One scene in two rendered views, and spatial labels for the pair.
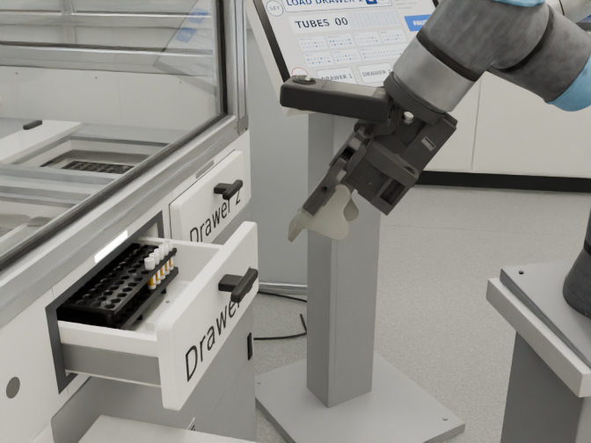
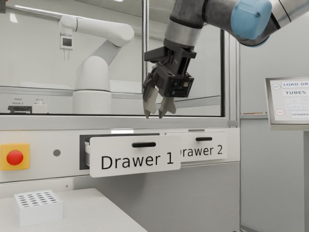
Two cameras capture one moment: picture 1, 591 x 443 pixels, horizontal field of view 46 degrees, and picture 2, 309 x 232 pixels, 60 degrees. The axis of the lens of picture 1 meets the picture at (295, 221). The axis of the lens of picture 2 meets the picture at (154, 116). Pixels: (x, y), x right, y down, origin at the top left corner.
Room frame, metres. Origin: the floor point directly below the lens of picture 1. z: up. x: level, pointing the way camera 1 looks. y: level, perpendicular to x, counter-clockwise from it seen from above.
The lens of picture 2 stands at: (0.24, -0.53, 0.97)
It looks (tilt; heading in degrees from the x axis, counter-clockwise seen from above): 1 degrees up; 48
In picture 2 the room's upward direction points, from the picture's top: straight up
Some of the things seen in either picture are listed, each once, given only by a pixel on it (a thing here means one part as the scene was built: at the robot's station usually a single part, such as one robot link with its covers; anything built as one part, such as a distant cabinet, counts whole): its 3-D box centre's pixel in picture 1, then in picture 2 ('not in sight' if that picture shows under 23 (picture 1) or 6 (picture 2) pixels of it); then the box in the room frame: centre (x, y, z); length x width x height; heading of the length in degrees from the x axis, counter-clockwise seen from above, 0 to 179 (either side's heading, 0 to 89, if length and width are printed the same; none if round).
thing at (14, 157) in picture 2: not in sight; (14, 157); (0.45, 0.26, 0.88); 0.04 x 0.03 x 0.04; 165
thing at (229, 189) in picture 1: (226, 189); (202, 138); (1.08, 0.12, 0.91); 0.07 x 0.04 x 0.01; 165
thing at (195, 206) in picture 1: (212, 205); (197, 146); (1.09, 0.14, 0.87); 0.29 x 0.02 x 0.11; 165
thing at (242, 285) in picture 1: (235, 283); (142, 144); (0.74, 0.07, 0.91); 0.07 x 0.04 x 0.01; 165
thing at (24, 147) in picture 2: not in sight; (14, 156); (0.46, 0.29, 0.88); 0.07 x 0.05 x 0.07; 165
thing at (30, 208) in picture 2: not in sight; (37, 205); (0.46, 0.10, 0.78); 0.12 x 0.08 x 0.04; 81
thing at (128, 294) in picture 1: (142, 277); not in sight; (0.78, 0.19, 0.90); 0.18 x 0.02 x 0.01; 165
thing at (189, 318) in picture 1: (215, 304); (138, 154); (0.75, 0.10, 0.87); 0.29 x 0.02 x 0.11; 165
